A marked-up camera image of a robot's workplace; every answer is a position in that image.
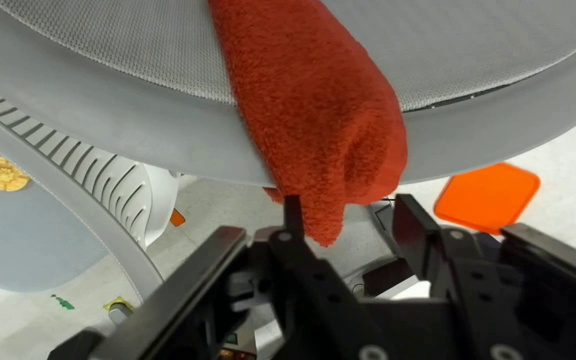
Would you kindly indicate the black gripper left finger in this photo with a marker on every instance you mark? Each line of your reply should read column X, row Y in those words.
column 320, row 317

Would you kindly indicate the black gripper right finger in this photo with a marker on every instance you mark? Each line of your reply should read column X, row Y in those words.
column 471, row 313

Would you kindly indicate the red-orange towel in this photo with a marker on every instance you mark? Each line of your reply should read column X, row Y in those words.
column 318, row 110

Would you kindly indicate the grey mesh office chair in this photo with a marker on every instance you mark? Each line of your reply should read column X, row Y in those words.
column 108, row 102

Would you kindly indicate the orange hexagon floor marker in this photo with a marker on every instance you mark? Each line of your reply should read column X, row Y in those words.
column 487, row 198

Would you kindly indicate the yellow round floor sticker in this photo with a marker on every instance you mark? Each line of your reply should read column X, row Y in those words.
column 10, row 176

